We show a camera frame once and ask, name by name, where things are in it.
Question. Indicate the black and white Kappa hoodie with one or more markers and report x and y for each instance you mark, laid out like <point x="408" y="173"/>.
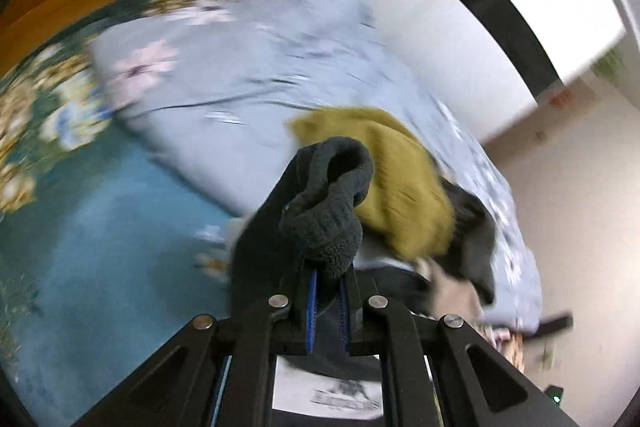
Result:
<point x="308" y="222"/>

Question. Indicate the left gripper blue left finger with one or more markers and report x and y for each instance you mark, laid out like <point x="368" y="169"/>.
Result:
<point x="284" y="322"/>

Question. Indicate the beige garment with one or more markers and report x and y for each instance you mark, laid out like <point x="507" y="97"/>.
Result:
<point x="447" y="294"/>

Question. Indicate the dark grey garment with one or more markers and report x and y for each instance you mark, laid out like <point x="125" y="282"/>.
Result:
<point x="470" y="251"/>

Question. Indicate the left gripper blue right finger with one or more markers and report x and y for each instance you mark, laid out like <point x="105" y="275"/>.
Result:
<point x="373" y="324"/>

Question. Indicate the grey floral quilt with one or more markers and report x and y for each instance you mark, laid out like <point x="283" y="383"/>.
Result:
<point x="211" y="87"/>

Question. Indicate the olive green knit sweater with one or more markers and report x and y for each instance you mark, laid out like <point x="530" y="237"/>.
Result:
<point x="406" y="202"/>

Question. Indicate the blue floral bed sheet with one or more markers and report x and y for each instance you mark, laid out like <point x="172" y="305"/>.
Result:
<point x="105" y="249"/>

